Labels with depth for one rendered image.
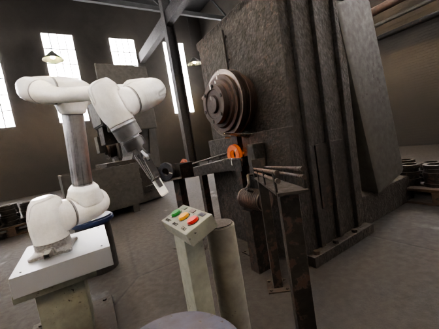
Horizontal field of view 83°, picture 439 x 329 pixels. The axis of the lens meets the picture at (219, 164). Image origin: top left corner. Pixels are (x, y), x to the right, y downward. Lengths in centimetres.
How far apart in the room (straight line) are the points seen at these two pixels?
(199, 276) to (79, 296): 74
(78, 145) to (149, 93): 62
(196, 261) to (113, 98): 61
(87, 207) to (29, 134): 1022
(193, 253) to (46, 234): 77
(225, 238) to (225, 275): 15
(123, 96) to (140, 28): 1257
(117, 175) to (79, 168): 246
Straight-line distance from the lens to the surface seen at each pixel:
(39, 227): 144
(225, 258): 103
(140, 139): 90
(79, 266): 136
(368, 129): 220
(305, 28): 184
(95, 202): 151
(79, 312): 155
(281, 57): 162
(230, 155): 186
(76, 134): 144
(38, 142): 1158
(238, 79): 170
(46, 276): 138
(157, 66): 1295
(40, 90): 126
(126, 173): 394
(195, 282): 95
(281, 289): 153
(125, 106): 89
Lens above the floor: 85
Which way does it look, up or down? 5 degrees down
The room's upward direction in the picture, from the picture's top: 9 degrees counter-clockwise
